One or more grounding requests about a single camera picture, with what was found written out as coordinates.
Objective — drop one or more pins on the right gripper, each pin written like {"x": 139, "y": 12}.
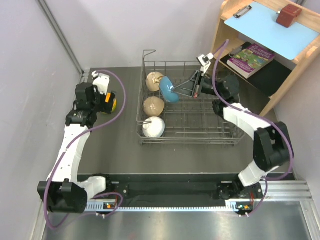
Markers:
{"x": 194, "y": 84}

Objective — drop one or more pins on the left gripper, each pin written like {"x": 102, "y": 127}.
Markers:
{"x": 105, "y": 107}

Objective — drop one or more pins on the blue bowl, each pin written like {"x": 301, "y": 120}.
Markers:
{"x": 166, "y": 88}

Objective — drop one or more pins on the cream bowl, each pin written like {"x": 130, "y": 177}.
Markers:
{"x": 153, "y": 80}

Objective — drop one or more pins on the tan speckled bowl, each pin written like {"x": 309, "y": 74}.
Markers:
{"x": 153, "y": 106}

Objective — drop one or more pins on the white bowl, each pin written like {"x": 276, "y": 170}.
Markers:
{"x": 153, "y": 127}

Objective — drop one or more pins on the orange bowl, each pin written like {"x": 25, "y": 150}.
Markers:
{"x": 108, "y": 96}

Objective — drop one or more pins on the yellow-green bowl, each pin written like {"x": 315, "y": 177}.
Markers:
{"x": 109, "y": 107}

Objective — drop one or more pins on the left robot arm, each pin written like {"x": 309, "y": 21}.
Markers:
{"x": 62, "y": 192}

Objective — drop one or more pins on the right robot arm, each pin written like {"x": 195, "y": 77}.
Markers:
{"x": 272, "y": 146}

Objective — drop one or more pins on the wooden shelf unit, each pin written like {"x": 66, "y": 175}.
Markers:
{"x": 237, "y": 8}

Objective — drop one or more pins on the purple green book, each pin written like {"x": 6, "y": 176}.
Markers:
{"x": 250, "y": 60}

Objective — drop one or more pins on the light blue clipboard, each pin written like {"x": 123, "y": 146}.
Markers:
{"x": 259, "y": 24}

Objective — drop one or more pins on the aluminium corner profile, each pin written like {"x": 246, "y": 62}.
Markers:
{"x": 60, "y": 35}

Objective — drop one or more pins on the red-brown box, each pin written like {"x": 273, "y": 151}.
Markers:
{"x": 288, "y": 15}

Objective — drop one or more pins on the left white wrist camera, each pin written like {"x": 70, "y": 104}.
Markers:
{"x": 101, "y": 80}

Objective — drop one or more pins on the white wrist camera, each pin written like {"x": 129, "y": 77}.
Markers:
{"x": 101, "y": 80}
{"x": 205, "y": 62}

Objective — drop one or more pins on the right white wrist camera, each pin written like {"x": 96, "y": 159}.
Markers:
{"x": 205, "y": 62}

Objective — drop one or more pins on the grey wire dish rack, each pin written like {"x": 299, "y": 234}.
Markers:
{"x": 189, "y": 121}

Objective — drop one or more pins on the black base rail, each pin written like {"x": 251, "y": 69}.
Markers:
{"x": 179, "y": 190}

